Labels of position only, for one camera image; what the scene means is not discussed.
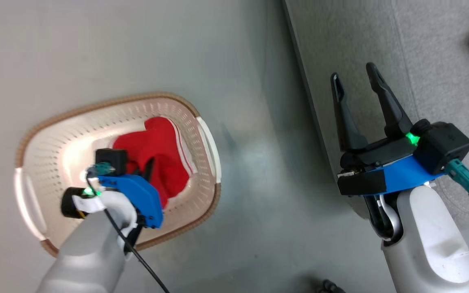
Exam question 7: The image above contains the teal left camera connector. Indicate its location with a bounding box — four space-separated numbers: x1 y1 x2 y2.
90 162 116 176

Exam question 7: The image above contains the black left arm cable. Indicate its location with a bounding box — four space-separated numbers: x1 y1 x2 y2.
86 171 171 293

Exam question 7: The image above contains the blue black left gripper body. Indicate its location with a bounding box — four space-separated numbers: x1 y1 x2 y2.
97 175 164 249

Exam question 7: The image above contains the teal camera connector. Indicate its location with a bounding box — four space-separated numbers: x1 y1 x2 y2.
90 162 116 176
446 159 469 203

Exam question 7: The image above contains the black cylinder with label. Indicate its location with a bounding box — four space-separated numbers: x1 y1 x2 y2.
60 187 94 219

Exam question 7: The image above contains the grey fabric sofa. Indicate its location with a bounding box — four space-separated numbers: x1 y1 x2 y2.
282 0 469 230

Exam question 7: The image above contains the pink perforated laundry basket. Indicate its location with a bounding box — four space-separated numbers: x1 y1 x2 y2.
14 92 222 258

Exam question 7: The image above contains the teal right camera connector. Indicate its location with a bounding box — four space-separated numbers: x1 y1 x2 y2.
446 159 469 203

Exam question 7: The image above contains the red garment with white trim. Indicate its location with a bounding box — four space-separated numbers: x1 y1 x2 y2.
112 116 197 209

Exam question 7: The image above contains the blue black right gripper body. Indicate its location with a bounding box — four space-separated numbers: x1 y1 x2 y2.
338 136 447 197

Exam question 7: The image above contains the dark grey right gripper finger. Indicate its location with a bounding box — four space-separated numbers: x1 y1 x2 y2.
331 73 368 152
366 62 414 138

